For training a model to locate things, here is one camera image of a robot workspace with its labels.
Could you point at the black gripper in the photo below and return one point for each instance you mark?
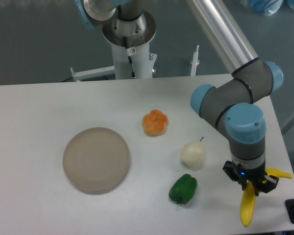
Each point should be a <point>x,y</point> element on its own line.
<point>257,175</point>

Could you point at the yellow banana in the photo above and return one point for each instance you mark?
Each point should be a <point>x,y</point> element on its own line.
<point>249,198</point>

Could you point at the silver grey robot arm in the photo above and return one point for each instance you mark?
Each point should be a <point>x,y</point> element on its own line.
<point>230,108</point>

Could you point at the white pear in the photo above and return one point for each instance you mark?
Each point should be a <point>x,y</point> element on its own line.
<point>193,153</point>

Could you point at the green bell pepper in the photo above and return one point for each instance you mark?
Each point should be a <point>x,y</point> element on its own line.
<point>183,189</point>

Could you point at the orange bread roll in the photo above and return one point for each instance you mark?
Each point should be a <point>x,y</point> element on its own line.
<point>155,123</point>

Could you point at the beige round plate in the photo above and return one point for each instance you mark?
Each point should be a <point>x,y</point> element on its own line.
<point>96,160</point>

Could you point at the blue plastic bag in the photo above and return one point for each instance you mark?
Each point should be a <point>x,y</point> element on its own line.
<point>266,7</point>

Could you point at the white frame post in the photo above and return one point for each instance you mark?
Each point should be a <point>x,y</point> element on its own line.
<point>195,61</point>

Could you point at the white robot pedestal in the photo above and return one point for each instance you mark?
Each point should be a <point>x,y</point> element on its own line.
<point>129,41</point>

